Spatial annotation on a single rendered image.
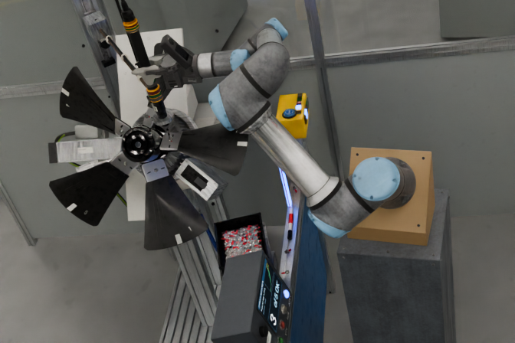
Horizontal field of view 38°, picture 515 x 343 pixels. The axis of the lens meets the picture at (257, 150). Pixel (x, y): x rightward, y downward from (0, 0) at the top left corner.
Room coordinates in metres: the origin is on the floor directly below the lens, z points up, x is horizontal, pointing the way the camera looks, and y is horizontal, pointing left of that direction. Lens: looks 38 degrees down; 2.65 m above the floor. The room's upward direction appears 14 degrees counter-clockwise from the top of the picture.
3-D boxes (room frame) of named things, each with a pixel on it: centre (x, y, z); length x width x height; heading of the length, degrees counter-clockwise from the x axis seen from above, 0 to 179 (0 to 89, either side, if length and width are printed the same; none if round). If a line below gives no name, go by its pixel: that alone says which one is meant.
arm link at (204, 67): (1.97, 0.09, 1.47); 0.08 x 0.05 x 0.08; 164
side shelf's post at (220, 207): (2.58, 0.23, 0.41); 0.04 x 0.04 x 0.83; 74
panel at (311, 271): (1.83, -0.05, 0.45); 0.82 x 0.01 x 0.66; 164
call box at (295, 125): (2.21, -0.16, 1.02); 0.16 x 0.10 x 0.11; 164
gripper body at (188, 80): (1.99, 0.16, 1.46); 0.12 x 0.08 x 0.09; 74
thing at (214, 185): (2.04, 0.22, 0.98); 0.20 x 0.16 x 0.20; 164
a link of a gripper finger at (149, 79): (1.99, 0.27, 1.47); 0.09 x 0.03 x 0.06; 84
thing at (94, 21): (2.61, 0.48, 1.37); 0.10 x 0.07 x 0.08; 19
